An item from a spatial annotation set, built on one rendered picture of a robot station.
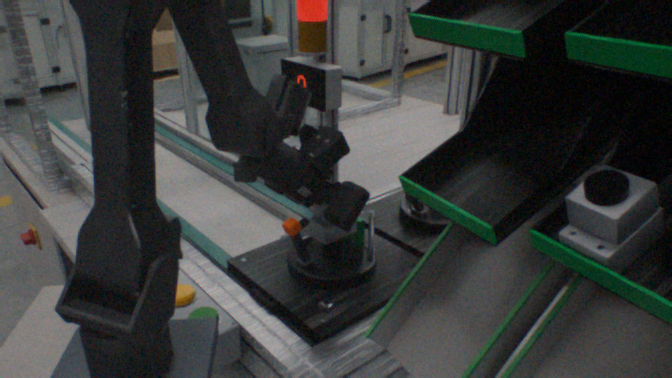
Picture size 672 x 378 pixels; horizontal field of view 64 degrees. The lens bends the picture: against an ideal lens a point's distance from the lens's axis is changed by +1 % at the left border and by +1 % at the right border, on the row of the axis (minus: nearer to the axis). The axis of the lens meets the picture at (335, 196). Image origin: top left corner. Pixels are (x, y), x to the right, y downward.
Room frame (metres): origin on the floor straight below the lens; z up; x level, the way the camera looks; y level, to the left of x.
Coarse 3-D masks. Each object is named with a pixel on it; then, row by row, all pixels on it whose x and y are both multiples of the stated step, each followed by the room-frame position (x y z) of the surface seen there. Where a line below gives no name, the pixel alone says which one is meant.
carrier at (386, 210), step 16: (400, 192) 0.97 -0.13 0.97; (368, 208) 0.90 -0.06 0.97; (384, 208) 0.90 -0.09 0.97; (400, 208) 0.87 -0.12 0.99; (368, 224) 0.84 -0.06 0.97; (384, 224) 0.84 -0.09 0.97; (400, 224) 0.84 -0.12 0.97; (416, 224) 0.82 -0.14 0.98; (432, 224) 0.81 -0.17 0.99; (400, 240) 0.78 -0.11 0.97; (416, 240) 0.78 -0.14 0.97; (432, 240) 0.78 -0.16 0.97; (416, 256) 0.75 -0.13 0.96
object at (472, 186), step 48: (480, 96) 0.56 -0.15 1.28; (528, 96) 0.59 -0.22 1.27; (576, 96) 0.56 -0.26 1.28; (624, 96) 0.47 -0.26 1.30; (480, 144) 0.54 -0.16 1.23; (528, 144) 0.51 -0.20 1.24; (576, 144) 0.44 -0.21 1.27; (432, 192) 0.49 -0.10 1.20; (480, 192) 0.47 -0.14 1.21; (528, 192) 0.45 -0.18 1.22
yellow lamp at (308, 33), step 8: (304, 24) 0.91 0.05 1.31; (312, 24) 0.91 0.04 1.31; (320, 24) 0.91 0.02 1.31; (304, 32) 0.91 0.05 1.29; (312, 32) 0.91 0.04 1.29; (320, 32) 0.91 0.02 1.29; (304, 40) 0.91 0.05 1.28; (312, 40) 0.91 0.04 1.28; (320, 40) 0.91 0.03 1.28; (304, 48) 0.91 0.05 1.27; (312, 48) 0.91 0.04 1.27; (320, 48) 0.91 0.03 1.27
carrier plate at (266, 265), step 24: (288, 240) 0.78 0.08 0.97; (384, 240) 0.78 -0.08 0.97; (240, 264) 0.71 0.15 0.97; (264, 264) 0.71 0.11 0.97; (384, 264) 0.71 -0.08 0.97; (408, 264) 0.71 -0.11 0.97; (264, 288) 0.64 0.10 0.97; (288, 288) 0.64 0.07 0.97; (312, 288) 0.64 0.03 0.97; (360, 288) 0.64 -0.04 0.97; (384, 288) 0.64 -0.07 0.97; (288, 312) 0.59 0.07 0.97; (312, 312) 0.59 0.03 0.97; (336, 312) 0.59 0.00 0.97; (360, 312) 0.59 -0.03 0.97; (312, 336) 0.55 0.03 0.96
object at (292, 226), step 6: (288, 222) 0.66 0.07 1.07; (294, 222) 0.66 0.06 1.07; (300, 222) 0.67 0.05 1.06; (306, 222) 0.67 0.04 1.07; (288, 228) 0.65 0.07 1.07; (294, 228) 0.65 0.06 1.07; (300, 228) 0.66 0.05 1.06; (294, 234) 0.65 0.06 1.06; (300, 234) 0.66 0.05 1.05; (294, 240) 0.66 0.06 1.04; (300, 240) 0.66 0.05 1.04; (300, 246) 0.66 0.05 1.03; (300, 252) 0.66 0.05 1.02; (306, 252) 0.67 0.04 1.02; (300, 258) 0.67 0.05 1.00; (306, 258) 0.67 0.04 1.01
